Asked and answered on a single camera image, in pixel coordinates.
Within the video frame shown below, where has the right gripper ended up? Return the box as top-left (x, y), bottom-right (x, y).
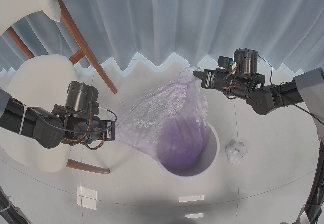
top-left (201, 68), bottom-right (230, 90)

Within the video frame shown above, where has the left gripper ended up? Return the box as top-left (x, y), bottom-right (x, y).
top-left (89, 119), bottom-right (117, 143)

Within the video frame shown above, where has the purple plastic bag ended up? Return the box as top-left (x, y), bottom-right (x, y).
top-left (111, 66), bottom-right (210, 175)

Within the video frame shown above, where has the white trash bin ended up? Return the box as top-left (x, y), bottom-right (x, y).
top-left (156, 124), bottom-right (220, 180)

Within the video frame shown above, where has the white paper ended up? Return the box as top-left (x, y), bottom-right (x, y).
top-left (226, 142), bottom-right (249, 165)

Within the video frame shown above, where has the white cushioned wooden chair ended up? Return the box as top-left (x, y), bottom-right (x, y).
top-left (0, 0), bottom-right (118, 175)

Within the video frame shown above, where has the pale blue curtain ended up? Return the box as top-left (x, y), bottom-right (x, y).
top-left (0, 0), bottom-right (324, 77)

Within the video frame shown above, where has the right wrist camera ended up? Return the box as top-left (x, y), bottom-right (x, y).
top-left (218, 55), bottom-right (234, 69)

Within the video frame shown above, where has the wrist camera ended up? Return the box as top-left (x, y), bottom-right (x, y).
top-left (89, 101), bottom-right (101, 120)
top-left (218, 55), bottom-right (234, 69)

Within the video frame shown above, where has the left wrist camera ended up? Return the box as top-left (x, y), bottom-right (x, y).
top-left (89, 101), bottom-right (101, 120)

